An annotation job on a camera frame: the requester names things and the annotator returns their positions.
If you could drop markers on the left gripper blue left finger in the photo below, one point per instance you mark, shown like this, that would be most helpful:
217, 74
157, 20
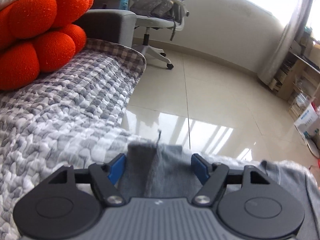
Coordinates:
116, 168

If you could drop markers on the white office chair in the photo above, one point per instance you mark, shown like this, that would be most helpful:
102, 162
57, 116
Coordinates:
180, 12

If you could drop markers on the orange pumpkin cushion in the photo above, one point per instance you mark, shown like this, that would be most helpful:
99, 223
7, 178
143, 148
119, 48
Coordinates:
39, 36

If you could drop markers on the grey white quilted bedspread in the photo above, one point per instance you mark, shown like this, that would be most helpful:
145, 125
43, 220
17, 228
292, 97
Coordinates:
93, 109

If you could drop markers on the grey checkered blanket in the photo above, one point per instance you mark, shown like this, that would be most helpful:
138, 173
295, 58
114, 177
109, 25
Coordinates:
132, 61

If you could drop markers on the grey knitted cat sweater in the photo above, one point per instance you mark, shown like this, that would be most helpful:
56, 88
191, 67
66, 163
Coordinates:
157, 170

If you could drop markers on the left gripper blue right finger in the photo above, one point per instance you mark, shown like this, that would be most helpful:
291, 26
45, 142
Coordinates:
201, 168

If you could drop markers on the right beige curtain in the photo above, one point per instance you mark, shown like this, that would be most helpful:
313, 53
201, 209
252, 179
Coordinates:
291, 32

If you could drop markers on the wooden desk shelf unit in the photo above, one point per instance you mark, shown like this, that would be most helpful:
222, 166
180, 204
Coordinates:
297, 79

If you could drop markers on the white blue cardboard box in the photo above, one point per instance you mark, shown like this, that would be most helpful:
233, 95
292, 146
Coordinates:
308, 122

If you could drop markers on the grey backpack on chair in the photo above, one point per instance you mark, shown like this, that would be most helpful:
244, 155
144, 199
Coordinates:
153, 8

